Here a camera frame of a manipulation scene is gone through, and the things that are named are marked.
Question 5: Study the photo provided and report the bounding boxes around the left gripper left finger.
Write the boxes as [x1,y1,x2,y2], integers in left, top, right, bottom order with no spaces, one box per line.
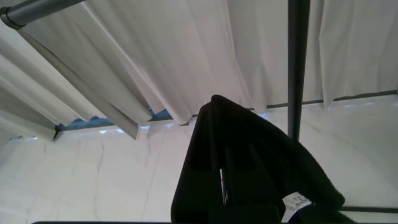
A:
[170,96,225,223]

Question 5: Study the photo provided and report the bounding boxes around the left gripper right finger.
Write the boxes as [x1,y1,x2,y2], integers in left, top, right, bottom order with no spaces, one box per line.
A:
[224,146,284,223]

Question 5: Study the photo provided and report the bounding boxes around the black garment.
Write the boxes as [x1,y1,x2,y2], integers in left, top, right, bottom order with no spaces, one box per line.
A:
[198,95,357,223]

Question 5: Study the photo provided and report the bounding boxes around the black clothes rack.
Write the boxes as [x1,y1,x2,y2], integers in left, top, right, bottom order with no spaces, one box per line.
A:
[0,0,398,214]

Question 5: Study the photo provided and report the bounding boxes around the white curtain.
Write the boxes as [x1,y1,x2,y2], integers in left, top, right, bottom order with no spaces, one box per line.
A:
[0,0,398,147]

